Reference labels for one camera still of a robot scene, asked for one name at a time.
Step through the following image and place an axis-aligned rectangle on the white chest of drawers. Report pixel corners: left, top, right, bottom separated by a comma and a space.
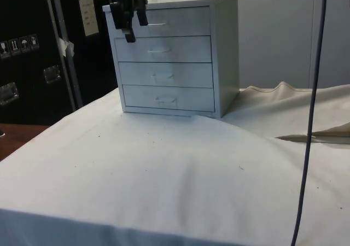
102, 0, 241, 120

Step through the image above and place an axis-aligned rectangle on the black cabinet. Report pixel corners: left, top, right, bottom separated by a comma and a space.
0, 0, 119, 124

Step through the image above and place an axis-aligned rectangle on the black cable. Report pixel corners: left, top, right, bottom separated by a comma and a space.
290, 0, 329, 246

